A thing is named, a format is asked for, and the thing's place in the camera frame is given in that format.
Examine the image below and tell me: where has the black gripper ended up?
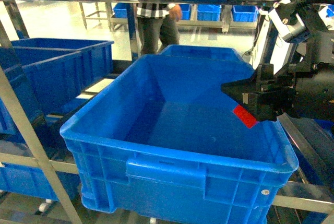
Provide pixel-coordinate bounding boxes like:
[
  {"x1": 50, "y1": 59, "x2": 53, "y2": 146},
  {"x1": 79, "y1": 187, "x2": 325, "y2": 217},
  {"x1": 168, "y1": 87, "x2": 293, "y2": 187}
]
[{"x1": 221, "y1": 62, "x2": 333, "y2": 122}]

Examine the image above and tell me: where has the red block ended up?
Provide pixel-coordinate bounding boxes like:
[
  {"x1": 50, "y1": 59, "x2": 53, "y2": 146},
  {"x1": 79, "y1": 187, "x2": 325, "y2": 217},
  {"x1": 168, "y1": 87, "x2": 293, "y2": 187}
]
[{"x1": 233, "y1": 105, "x2": 259, "y2": 128}]

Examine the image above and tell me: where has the large blue crate on rack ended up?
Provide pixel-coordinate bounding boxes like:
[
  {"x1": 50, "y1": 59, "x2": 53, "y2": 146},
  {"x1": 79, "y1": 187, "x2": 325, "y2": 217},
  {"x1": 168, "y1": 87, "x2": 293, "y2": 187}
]
[{"x1": 60, "y1": 53, "x2": 299, "y2": 223}]

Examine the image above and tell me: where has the person in checked shirt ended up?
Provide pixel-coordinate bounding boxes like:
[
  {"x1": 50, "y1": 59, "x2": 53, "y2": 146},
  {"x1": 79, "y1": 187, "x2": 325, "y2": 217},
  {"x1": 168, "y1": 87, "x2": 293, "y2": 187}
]
[{"x1": 136, "y1": 3, "x2": 182, "y2": 55}]

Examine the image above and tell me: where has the long blue bin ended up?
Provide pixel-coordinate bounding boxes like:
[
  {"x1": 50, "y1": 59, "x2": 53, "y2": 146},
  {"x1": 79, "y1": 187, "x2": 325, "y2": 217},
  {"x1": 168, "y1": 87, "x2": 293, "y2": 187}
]
[{"x1": 1, "y1": 38, "x2": 114, "y2": 122}]

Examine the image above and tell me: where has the blue bin with white bag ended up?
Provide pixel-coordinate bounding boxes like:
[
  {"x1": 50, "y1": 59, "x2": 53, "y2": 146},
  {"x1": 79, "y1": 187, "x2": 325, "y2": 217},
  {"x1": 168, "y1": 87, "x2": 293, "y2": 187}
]
[{"x1": 1, "y1": 163, "x2": 80, "y2": 201}]

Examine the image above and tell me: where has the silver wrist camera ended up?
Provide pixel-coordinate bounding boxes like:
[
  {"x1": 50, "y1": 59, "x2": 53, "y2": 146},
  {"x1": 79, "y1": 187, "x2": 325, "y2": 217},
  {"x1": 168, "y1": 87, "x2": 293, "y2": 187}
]
[{"x1": 268, "y1": 0, "x2": 310, "y2": 44}]

